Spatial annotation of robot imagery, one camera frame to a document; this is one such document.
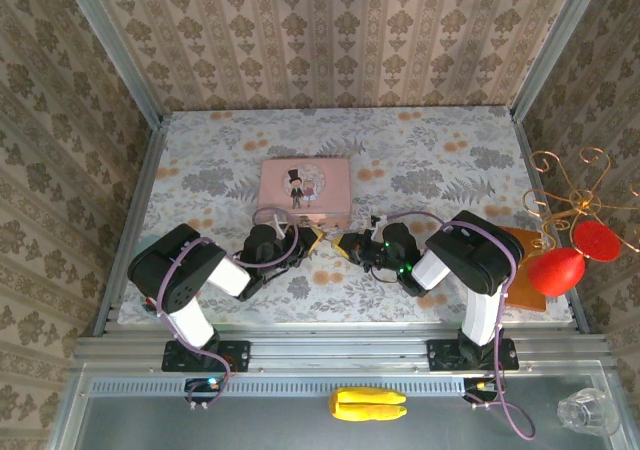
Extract pink tin box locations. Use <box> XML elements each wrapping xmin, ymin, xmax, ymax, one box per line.
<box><xmin>256</xmin><ymin>157</ymin><xmax>353</xmax><ymax>231</ymax></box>

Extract aluminium side rail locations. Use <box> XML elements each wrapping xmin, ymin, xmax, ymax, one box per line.
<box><xmin>509</xmin><ymin>114</ymin><xmax>589</xmax><ymax>334</ymax></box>
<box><xmin>93</xmin><ymin>119</ymin><xmax>169</xmax><ymax>336</ymax></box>

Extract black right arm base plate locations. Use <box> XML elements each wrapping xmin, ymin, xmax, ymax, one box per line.
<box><xmin>426</xmin><ymin>338</ymin><xmax>520</xmax><ymax>372</ymax></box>

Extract orange wooden board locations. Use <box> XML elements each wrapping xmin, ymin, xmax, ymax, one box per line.
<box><xmin>492</xmin><ymin>225</ymin><xmax>549</xmax><ymax>314</ymax></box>

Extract yellow toy banana bunch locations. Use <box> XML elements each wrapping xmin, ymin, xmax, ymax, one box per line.
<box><xmin>327</xmin><ymin>388</ymin><xmax>409</xmax><ymax>423</ymax></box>

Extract gold wire stand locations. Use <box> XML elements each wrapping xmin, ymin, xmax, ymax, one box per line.
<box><xmin>522</xmin><ymin>147</ymin><xmax>640</xmax><ymax>261</ymax></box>

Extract red egg-shaped ornament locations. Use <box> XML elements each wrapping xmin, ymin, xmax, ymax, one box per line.
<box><xmin>528</xmin><ymin>247</ymin><xmax>586</xmax><ymax>297</ymax></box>

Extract slotted grey cable duct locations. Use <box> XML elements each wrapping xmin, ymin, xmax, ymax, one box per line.
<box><xmin>89</xmin><ymin>375</ymin><xmax>474</xmax><ymax>396</ymax></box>

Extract clear glass cup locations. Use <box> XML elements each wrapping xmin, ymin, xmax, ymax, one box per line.
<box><xmin>557</xmin><ymin>388</ymin><xmax>621</xmax><ymax>437</ymax></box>

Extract aluminium frame post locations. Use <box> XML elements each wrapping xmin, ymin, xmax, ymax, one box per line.
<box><xmin>509</xmin><ymin>0</ymin><xmax>609</xmax><ymax>121</ymax></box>
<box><xmin>55</xmin><ymin>0</ymin><xmax>166</xmax><ymax>129</ymax></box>

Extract grey metal shelf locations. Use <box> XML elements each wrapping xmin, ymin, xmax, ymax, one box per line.
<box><xmin>47</xmin><ymin>364</ymin><xmax>634</xmax><ymax>450</ymax></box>

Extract floral table cover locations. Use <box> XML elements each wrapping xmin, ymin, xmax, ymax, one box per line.
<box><xmin>119</xmin><ymin>108</ymin><xmax>574</xmax><ymax>326</ymax></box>

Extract red round disc ornament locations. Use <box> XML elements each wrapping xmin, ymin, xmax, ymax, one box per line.
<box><xmin>573</xmin><ymin>220</ymin><xmax>623</xmax><ymax>262</ymax></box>

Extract aluminium mounting rail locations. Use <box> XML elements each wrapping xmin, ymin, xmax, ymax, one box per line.
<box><xmin>74</xmin><ymin>322</ymin><xmax>609</xmax><ymax>371</ymax></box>

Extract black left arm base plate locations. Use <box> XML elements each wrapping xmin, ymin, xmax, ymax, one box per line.
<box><xmin>161</xmin><ymin>340</ymin><xmax>251</xmax><ymax>374</ymax></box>

